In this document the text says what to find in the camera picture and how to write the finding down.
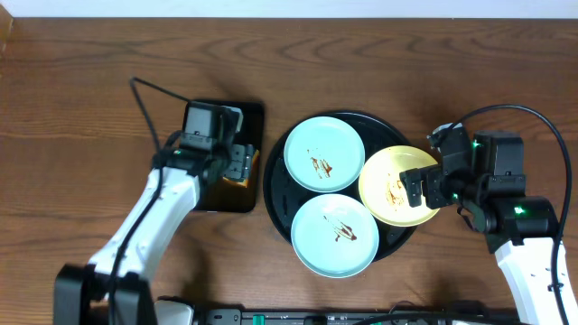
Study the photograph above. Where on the yellow plate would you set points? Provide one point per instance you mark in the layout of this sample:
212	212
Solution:
383	193

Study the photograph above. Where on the orange green scrubbing sponge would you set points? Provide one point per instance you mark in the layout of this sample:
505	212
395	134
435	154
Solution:
240	169

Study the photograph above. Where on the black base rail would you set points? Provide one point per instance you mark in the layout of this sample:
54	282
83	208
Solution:
395	317

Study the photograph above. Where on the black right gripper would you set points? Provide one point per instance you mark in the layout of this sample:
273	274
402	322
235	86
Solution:
431	177

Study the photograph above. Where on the mint plate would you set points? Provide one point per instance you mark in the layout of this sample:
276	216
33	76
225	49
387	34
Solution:
324	154
335	236

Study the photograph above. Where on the black round tray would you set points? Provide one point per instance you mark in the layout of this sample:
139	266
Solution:
283	196

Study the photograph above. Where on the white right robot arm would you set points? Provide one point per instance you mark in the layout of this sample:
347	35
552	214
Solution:
520	233

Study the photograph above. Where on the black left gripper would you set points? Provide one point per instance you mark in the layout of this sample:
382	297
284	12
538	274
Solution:
241	162

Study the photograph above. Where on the black rectangular tray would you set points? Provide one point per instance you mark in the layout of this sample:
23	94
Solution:
220	195

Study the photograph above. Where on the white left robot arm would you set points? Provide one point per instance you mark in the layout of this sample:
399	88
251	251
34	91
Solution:
114	286

